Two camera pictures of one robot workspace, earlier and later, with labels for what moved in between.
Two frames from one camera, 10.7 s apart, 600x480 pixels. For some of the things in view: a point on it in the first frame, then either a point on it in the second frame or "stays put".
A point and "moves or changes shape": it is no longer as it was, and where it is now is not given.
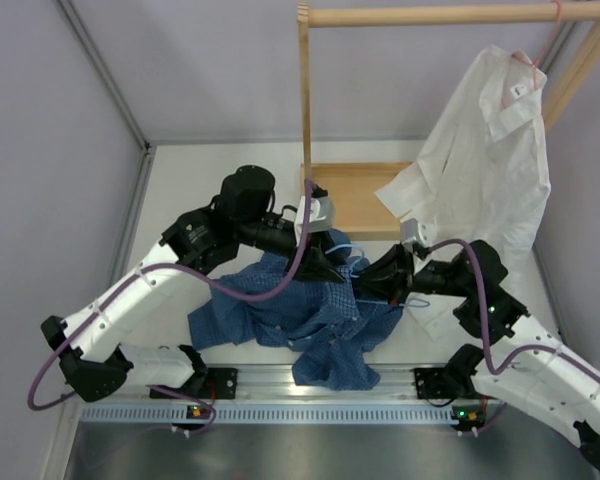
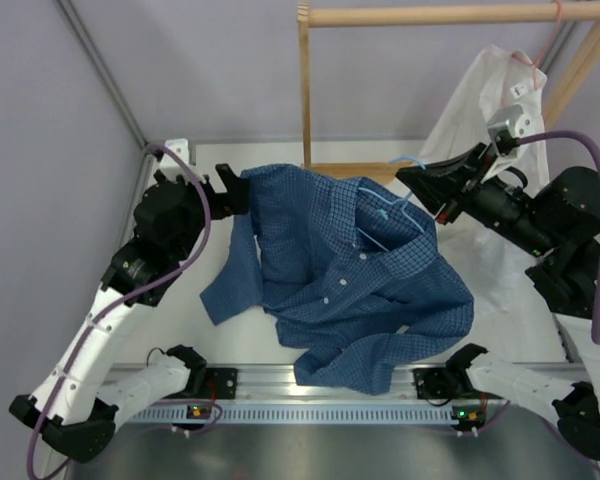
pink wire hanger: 536,62 stays put
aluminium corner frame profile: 142,171 stays put
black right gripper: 392,277 → 438,185
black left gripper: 315,264 → 234,202
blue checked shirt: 331,326 moves or changes shape
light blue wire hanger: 416,302 → 392,202
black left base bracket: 222,381 stays put
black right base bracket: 435,383 stays put
